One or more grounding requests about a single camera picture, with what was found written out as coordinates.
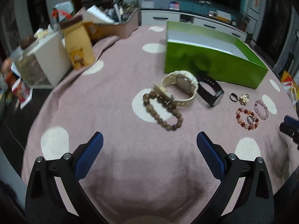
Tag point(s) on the clear storage bin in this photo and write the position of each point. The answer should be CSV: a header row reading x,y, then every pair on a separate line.
x,y
154,4

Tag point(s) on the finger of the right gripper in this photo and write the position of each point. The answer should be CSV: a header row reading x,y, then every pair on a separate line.
x,y
289,130
291,121

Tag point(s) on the gold flower brooch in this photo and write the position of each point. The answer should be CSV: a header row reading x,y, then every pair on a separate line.
x,y
244,99

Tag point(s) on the small potted plant right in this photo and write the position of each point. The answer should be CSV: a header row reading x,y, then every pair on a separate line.
x,y
245,20

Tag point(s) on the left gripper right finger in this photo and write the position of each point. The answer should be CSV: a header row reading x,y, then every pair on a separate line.
x,y
255,203

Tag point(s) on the white paper sheet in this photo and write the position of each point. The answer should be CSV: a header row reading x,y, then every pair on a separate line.
x,y
99,15

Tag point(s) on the pink desk organizer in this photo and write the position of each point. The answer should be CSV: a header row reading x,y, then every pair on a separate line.
x,y
99,29

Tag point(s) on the white box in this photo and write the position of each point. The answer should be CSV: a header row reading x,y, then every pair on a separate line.
x,y
44,63

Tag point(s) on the white TV cabinet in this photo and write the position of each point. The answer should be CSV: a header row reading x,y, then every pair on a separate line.
x,y
155,17

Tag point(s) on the pink polka dot blanket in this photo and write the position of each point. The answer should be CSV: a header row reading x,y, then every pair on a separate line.
x,y
144,173

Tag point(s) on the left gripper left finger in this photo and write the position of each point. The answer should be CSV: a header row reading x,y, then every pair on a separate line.
x,y
44,204

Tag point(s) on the yellow bear paper bag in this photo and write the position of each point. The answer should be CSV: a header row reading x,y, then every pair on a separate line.
x,y
77,42

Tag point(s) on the cream wrist watch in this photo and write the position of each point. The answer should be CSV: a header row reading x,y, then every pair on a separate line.
x,y
185,81

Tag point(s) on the green cardboard box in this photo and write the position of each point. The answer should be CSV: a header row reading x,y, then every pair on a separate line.
x,y
203,51

